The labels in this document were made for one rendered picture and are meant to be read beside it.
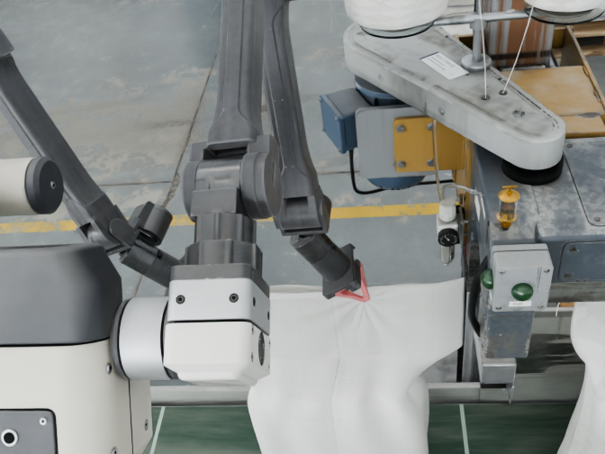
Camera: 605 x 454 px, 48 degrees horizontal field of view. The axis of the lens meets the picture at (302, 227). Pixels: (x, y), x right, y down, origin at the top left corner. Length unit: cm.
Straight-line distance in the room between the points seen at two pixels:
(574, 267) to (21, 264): 73
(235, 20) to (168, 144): 288
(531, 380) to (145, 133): 265
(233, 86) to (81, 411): 41
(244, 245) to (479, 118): 48
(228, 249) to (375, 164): 68
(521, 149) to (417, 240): 191
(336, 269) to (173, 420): 96
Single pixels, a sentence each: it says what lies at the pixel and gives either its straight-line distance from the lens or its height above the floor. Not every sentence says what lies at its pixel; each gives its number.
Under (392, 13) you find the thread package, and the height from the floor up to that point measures 156.
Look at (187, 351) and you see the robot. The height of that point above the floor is 148.
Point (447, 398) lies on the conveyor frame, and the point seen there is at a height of 37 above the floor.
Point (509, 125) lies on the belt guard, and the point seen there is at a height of 142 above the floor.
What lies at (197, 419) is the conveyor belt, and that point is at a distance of 201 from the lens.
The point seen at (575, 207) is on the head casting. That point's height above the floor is 134.
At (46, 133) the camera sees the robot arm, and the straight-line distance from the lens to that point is 123.
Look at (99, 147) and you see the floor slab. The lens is 392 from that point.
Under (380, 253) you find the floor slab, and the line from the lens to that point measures 287.
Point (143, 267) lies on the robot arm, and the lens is 127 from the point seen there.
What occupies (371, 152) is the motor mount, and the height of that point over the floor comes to 122.
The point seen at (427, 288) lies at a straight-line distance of 128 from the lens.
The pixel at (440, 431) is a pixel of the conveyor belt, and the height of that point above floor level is 38.
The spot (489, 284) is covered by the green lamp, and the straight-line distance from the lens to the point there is 99.
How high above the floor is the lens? 201
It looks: 41 degrees down
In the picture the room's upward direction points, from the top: 9 degrees counter-clockwise
